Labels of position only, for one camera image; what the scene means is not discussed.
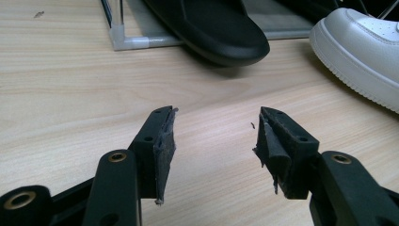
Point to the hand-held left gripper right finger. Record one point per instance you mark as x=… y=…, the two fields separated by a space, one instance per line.
x=291 y=157

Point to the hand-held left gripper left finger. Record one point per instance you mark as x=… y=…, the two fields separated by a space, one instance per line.
x=150 y=150

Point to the grey metal shoe rack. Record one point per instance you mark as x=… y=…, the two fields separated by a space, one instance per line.
x=128 y=42

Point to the black slipper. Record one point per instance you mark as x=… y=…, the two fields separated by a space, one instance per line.
x=219 y=31

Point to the white sneaker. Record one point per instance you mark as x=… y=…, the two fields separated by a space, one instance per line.
x=351 y=53

